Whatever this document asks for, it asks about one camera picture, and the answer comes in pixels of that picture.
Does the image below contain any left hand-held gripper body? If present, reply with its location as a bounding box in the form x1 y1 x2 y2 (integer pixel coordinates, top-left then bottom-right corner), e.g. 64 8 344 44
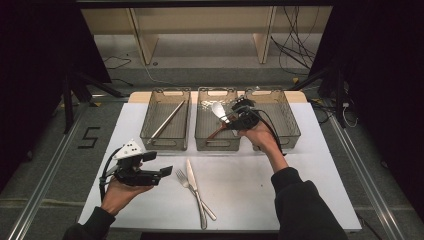
109 138 153 187

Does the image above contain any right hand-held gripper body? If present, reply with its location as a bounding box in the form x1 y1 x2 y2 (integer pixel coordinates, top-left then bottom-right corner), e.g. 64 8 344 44
231 87 262 131

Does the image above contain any reddish brown wooden spoon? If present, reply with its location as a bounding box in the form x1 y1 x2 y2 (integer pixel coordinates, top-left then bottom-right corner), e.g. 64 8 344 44
205 114 238 141

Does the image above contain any white ceramic spoon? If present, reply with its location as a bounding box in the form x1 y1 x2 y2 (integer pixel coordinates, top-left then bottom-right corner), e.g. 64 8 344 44
211 101 240 137

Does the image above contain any silver table knife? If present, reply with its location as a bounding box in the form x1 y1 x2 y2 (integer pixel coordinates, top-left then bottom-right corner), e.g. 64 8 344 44
185 158 208 231

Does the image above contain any smoky clear plastic bin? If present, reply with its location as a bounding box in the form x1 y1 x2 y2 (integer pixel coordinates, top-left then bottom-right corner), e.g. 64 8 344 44
194 86 242 152
243 87 302 151
139 87 192 152

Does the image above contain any brown chopstick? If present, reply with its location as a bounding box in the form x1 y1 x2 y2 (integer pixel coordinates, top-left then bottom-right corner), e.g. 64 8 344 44
149 99 189 146

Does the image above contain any silver fork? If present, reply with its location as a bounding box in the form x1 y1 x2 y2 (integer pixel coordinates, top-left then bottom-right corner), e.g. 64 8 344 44
175 168 218 222

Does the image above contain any person's right hand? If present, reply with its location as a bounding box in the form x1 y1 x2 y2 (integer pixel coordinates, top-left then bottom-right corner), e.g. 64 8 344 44
238 124 285 161

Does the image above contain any person's left hand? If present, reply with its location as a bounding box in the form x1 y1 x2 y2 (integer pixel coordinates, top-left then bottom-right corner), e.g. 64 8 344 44
100 177 155 217

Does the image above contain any black tripod stand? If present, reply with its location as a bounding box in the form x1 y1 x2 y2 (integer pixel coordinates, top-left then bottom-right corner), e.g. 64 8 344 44
61 70 125 135
289 61 355 129

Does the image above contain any light wooden shelf unit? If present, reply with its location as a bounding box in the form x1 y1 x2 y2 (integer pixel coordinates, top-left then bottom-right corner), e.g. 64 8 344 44
79 5 334 66

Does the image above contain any black curtain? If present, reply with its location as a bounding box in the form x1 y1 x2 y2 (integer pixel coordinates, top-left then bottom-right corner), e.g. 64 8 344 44
309 0 424 214
0 0 112 188

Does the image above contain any right hand-held gripper cable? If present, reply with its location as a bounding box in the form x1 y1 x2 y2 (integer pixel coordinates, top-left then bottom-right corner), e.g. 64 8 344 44
248 108 288 157

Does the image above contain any short aluminium floor rail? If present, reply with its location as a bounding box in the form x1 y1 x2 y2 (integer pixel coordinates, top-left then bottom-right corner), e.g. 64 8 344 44
90 93 130 102

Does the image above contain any tangle of black cables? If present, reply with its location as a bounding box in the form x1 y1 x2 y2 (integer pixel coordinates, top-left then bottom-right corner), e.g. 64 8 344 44
269 5 318 77

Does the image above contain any white floor cable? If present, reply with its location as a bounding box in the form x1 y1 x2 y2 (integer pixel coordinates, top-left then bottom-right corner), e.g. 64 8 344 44
142 61 178 87

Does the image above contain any black floor cable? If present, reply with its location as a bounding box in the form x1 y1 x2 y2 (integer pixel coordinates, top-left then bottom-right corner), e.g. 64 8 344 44
100 54 133 71

